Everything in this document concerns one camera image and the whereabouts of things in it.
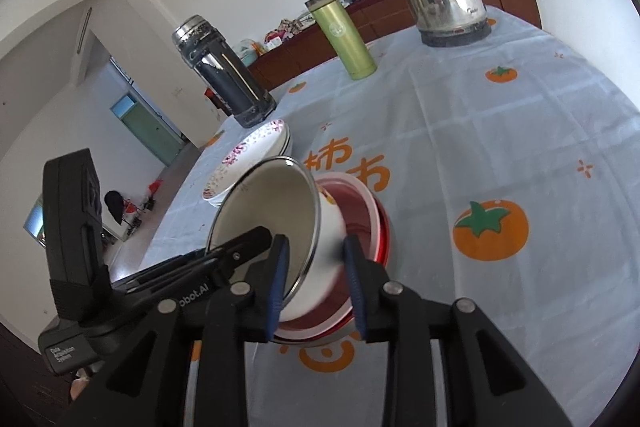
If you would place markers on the wall tube light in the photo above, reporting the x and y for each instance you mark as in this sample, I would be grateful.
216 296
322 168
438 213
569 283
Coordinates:
83 31

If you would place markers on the light blue printed tablecloth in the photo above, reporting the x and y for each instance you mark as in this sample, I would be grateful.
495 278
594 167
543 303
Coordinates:
475 132

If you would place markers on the green insulated tumbler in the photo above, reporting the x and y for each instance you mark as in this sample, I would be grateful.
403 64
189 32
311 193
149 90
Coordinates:
345 37

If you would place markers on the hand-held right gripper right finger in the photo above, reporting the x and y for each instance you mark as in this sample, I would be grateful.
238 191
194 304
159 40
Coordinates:
356 292

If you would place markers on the white enamel bowl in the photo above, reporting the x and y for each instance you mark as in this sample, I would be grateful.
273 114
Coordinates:
270 202

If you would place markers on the red bowl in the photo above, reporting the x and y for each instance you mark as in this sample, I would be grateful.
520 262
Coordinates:
310 340
357 219

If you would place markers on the black thermos flask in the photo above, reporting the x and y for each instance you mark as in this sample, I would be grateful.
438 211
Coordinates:
225 77

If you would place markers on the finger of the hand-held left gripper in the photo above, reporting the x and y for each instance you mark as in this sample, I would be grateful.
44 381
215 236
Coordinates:
245 244

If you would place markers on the dark wooden sideboard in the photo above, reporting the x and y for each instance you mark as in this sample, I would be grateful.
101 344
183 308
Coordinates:
300 52

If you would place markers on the green door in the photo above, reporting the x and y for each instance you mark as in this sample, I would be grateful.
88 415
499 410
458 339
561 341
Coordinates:
150 132

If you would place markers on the window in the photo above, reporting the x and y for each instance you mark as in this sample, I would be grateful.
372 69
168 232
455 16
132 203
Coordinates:
35 217

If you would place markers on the black chair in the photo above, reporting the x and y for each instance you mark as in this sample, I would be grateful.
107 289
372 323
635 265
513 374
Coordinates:
113 206

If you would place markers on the red stool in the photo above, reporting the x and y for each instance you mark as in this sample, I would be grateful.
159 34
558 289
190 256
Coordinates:
156 186

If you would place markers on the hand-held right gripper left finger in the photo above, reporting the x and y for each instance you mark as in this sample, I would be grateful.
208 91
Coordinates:
277 289

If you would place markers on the pink floral white plate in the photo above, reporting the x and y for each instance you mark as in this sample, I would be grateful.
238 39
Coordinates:
245 152

